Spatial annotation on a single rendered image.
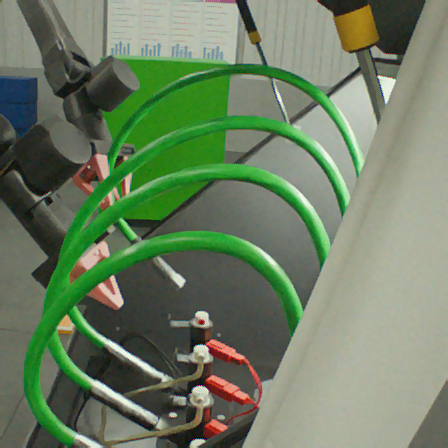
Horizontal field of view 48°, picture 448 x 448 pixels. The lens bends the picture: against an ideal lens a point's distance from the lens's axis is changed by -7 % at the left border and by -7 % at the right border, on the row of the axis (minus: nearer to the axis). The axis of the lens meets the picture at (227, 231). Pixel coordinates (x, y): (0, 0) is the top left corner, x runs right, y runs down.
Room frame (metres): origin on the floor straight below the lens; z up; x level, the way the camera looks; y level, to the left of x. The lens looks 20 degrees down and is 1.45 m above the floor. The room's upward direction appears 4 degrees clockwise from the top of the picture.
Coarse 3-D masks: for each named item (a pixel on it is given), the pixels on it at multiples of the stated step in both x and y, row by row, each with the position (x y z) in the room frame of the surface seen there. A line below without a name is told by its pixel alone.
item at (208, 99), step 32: (128, 64) 3.83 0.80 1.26; (160, 64) 3.85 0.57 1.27; (192, 64) 3.87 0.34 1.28; (224, 64) 3.89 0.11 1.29; (192, 96) 3.87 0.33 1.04; (224, 96) 3.89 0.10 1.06; (160, 128) 3.85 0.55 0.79; (160, 160) 3.85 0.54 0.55; (192, 160) 3.87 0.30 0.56; (224, 160) 3.89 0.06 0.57; (192, 192) 3.87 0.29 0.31; (128, 224) 3.87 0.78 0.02
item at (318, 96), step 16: (240, 64) 0.66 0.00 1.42; (176, 80) 0.69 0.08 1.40; (192, 80) 0.68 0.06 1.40; (288, 80) 0.64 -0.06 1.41; (304, 80) 0.63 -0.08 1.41; (160, 96) 0.69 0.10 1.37; (320, 96) 0.62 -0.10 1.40; (144, 112) 0.70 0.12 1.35; (336, 112) 0.62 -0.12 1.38; (128, 128) 0.71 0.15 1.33; (112, 144) 0.72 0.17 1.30; (352, 144) 0.61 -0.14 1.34; (112, 160) 0.72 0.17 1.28; (352, 160) 0.61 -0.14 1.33; (112, 192) 0.72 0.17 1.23; (128, 240) 0.71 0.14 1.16
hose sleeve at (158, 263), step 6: (132, 240) 0.70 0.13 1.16; (138, 240) 0.70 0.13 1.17; (150, 258) 0.69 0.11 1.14; (156, 258) 0.69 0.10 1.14; (156, 264) 0.69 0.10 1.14; (162, 264) 0.69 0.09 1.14; (162, 270) 0.69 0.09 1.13; (168, 270) 0.69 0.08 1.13; (162, 276) 0.69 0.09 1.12; (168, 276) 0.68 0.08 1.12; (174, 276) 0.69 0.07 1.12
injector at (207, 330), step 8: (192, 320) 0.59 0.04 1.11; (208, 320) 0.60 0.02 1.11; (192, 328) 0.58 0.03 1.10; (200, 328) 0.58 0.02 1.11; (208, 328) 0.58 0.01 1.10; (192, 336) 0.58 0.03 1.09; (200, 336) 0.58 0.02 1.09; (208, 336) 0.58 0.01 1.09; (192, 344) 0.58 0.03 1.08; (200, 344) 0.58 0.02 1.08; (184, 352) 0.59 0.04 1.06; (192, 352) 0.58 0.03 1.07
